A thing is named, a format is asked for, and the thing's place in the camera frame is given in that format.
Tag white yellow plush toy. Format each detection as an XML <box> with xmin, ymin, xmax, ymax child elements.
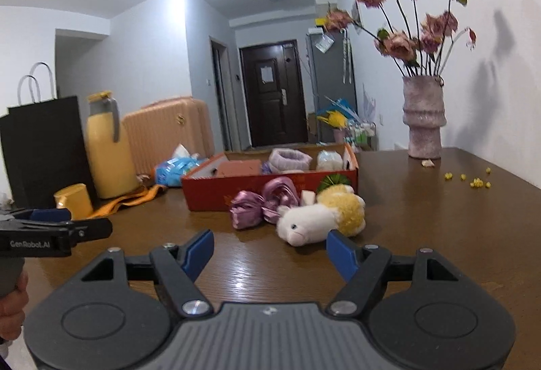
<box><xmin>276</xmin><ymin>184</ymin><xmax>366</xmax><ymax>247</ymax></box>

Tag purple satin scrunchie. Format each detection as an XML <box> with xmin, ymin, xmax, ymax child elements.
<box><xmin>229</xmin><ymin>191</ymin><xmax>264</xmax><ymax>230</ymax></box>
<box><xmin>261</xmin><ymin>177</ymin><xmax>301</xmax><ymax>224</ymax></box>

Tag pink sponge block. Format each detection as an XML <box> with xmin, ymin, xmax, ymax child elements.
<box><xmin>216</xmin><ymin>159</ymin><xmax>261</xmax><ymax>178</ymax></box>

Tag black paper bag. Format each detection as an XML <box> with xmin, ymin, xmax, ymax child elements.
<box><xmin>0</xmin><ymin>61</ymin><xmax>99</xmax><ymax>210</ymax></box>

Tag wire storage cart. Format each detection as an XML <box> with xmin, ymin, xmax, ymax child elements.
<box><xmin>344</xmin><ymin>120</ymin><xmax>377</xmax><ymax>151</ymax></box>

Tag yellow thermos jug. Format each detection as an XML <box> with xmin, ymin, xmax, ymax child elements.
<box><xmin>85</xmin><ymin>91</ymin><xmax>139</xmax><ymax>200</ymax></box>

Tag pink ribbed suitcase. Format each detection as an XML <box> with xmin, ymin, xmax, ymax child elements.
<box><xmin>122</xmin><ymin>96</ymin><xmax>215</xmax><ymax>175</ymax></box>

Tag clear plastic bag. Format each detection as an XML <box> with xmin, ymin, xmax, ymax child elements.
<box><xmin>316</xmin><ymin>150</ymin><xmax>343</xmax><ymax>171</ymax></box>

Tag dried pink flowers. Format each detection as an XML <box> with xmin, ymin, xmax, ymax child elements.
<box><xmin>323</xmin><ymin>0</ymin><xmax>477</xmax><ymax>78</ymax></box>

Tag dark brown entrance door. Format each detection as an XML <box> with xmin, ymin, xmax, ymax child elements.
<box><xmin>239</xmin><ymin>41</ymin><xmax>308</xmax><ymax>148</ymax></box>

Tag pink textured vase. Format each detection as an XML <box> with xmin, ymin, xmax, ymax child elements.
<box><xmin>403</xmin><ymin>75</ymin><xmax>447</xmax><ymax>159</ymax></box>

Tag yellow mug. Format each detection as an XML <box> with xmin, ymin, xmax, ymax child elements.
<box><xmin>54</xmin><ymin>183</ymin><xmax>94</xmax><ymax>221</ymax></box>

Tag blue tissue pack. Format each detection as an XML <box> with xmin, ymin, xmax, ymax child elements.
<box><xmin>154</xmin><ymin>144</ymin><xmax>206</xmax><ymax>188</ymax></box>

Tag grey refrigerator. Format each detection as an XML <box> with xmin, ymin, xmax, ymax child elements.
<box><xmin>306</xmin><ymin>31</ymin><xmax>358</xmax><ymax>116</ymax></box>

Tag left hand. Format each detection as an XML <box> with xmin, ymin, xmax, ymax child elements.
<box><xmin>0</xmin><ymin>270</ymin><xmax>29</xmax><ymax>342</ymax></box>

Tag orange cardboard box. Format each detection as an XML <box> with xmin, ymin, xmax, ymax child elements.
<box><xmin>182</xmin><ymin>144</ymin><xmax>358</xmax><ymax>212</ymax></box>

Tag lavender fluffy headband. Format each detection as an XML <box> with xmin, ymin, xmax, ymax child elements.
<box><xmin>268</xmin><ymin>148</ymin><xmax>313</xmax><ymax>173</ymax></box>

